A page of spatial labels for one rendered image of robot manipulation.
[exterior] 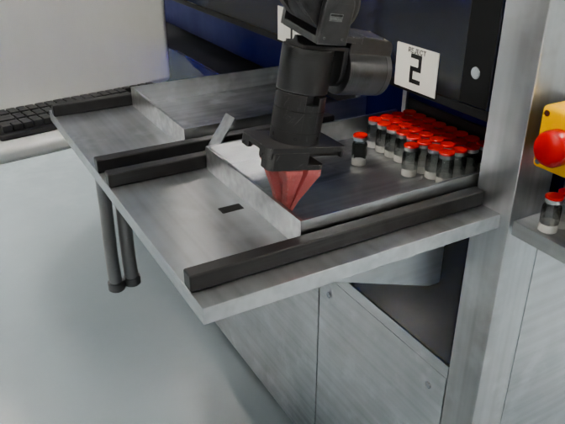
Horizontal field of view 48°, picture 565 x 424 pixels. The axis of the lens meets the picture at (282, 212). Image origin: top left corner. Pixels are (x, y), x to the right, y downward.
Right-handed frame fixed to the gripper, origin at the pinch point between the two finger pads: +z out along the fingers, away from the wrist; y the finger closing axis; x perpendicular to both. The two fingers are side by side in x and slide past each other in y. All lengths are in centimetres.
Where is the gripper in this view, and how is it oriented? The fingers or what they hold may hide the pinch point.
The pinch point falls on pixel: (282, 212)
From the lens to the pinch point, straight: 75.5
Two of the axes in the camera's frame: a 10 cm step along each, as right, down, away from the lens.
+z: -1.4, 9.1, 3.8
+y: 8.6, -0.8, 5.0
